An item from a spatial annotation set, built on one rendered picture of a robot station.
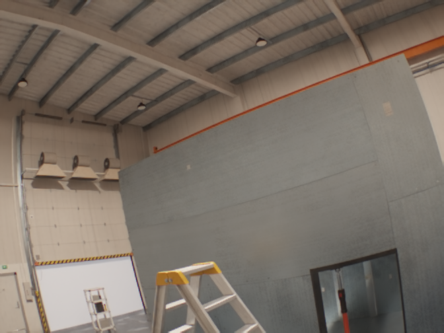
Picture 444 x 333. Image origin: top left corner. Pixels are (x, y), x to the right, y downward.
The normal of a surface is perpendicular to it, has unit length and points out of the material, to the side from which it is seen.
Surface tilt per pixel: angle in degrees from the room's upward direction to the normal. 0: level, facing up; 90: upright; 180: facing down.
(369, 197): 90
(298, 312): 90
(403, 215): 90
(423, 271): 90
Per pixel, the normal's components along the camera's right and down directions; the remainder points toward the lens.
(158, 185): -0.57, -0.07
